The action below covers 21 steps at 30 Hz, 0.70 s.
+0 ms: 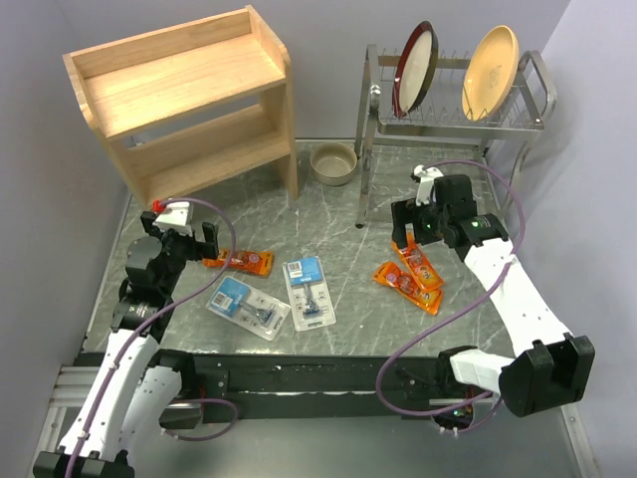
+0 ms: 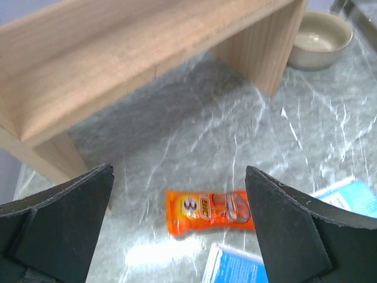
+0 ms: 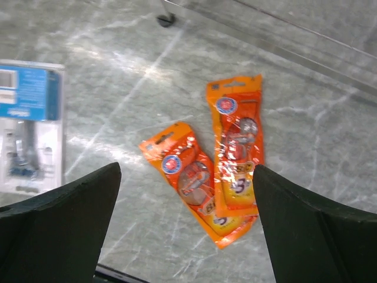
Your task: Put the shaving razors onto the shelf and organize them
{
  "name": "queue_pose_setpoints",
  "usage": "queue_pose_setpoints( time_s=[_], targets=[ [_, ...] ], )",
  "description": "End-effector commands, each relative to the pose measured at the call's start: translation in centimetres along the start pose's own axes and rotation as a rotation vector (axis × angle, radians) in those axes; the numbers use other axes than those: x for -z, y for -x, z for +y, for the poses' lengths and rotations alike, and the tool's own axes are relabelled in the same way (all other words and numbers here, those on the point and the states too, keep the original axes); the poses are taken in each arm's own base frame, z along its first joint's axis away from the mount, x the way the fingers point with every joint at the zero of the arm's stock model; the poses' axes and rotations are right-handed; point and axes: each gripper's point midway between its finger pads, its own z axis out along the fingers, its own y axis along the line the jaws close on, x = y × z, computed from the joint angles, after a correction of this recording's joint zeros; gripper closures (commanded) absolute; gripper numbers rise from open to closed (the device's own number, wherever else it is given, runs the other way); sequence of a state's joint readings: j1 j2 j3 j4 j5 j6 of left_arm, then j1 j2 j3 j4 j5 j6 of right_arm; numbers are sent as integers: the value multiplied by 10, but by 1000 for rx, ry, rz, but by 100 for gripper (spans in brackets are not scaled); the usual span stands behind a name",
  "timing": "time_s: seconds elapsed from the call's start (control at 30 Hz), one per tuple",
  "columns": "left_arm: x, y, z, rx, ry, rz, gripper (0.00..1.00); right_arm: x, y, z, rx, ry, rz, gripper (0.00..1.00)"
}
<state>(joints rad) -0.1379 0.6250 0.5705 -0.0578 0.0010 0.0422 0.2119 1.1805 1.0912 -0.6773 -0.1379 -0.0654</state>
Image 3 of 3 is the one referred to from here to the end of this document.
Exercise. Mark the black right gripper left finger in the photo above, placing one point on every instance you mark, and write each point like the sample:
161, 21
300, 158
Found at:
57, 236

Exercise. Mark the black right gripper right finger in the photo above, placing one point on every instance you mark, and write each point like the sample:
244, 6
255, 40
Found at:
311, 238

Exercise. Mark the orange razor pack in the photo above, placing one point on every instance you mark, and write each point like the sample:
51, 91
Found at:
238, 142
176, 154

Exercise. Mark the blue blister razor pack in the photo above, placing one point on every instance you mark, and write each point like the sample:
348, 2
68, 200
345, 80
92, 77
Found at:
32, 127

